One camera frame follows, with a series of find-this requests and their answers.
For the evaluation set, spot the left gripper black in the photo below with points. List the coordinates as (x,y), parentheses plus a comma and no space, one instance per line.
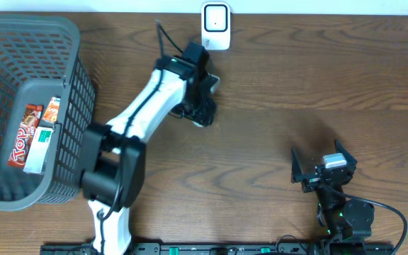
(204,111)

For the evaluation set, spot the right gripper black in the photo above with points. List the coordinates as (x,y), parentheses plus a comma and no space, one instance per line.
(297,176)

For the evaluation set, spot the orange snack packet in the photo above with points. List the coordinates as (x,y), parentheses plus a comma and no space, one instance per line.
(52,110)

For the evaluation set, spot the white green carton box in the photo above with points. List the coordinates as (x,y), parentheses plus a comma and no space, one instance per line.
(36,160)

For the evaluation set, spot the red Top chocolate bar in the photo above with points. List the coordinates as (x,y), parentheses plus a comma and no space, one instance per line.
(24,135)

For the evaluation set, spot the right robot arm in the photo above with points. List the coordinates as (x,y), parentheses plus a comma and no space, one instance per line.
(348,220)

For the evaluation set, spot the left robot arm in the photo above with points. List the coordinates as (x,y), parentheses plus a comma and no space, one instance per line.
(112,157)

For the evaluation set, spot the white barcode scanner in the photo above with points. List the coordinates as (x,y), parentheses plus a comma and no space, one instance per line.
(215,26)

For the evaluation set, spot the grey plastic mesh basket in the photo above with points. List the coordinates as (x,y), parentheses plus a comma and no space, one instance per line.
(39,60)

